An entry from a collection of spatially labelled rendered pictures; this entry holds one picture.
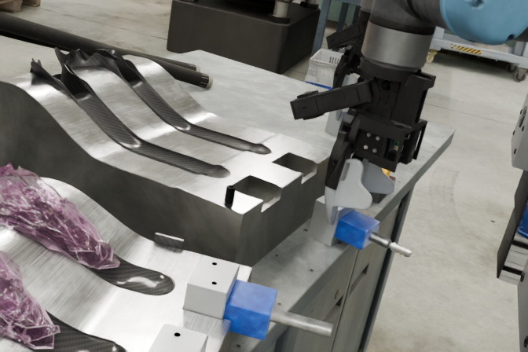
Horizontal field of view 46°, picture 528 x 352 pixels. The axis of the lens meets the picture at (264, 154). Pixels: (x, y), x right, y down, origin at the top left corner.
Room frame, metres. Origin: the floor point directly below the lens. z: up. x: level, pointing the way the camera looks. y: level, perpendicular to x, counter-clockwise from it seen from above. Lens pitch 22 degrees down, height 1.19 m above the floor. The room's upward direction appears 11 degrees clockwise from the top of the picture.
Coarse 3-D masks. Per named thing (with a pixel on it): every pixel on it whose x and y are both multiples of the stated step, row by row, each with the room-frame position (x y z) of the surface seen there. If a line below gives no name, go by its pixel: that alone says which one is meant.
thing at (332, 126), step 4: (344, 108) 1.17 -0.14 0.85; (348, 108) 1.18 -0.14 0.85; (332, 112) 1.17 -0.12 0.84; (344, 112) 1.15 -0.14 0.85; (328, 116) 1.18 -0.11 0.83; (332, 116) 1.17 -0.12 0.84; (340, 116) 1.15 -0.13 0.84; (328, 120) 1.17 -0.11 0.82; (332, 120) 1.17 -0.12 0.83; (336, 120) 1.16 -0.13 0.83; (340, 120) 1.15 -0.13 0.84; (328, 124) 1.17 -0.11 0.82; (332, 124) 1.16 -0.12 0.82; (336, 124) 1.16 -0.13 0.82; (340, 124) 1.15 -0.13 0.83; (328, 128) 1.17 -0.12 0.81; (332, 128) 1.16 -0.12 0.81; (336, 128) 1.15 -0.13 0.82; (328, 132) 1.17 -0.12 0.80; (332, 132) 1.16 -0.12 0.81; (336, 132) 1.15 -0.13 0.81; (336, 136) 1.15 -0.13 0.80
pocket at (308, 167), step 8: (288, 152) 0.79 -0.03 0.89; (280, 160) 0.77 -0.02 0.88; (288, 160) 0.79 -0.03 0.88; (296, 160) 0.79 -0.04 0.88; (304, 160) 0.78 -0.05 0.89; (312, 160) 0.78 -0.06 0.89; (288, 168) 0.79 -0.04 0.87; (296, 168) 0.78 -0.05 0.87; (304, 168) 0.78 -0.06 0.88; (312, 168) 0.78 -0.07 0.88; (304, 176) 0.78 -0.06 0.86
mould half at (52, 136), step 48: (0, 96) 0.73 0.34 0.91; (48, 96) 0.73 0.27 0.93; (0, 144) 0.73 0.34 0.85; (48, 144) 0.70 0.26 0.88; (96, 144) 0.70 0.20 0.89; (192, 144) 0.77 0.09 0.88; (288, 144) 0.82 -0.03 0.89; (96, 192) 0.67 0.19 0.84; (144, 192) 0.64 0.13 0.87; (192, 192) 0.61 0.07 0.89; (240, 192) 0.64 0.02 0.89; (288, 192) 0.69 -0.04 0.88; (192, 240) 0.61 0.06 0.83; (240, 240) 0.59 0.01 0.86
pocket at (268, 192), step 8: (248, 176) 0.69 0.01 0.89; (240, 184) 0.67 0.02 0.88; (248, 184) 0.69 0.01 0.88; (256, 184) 0.69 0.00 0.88; (264, 184) 0.68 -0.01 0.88; (272, 184) 0.68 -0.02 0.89; (248, 192) 0.69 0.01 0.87; (256, 192) 0.69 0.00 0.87; (264, 192) 0.68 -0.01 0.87; (272, 192) 0.68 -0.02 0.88; (280, 192) 0.67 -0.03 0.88; (264, 200) 0.68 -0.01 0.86; (272, 200) 0.66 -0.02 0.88; (264, 208) 0.64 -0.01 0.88
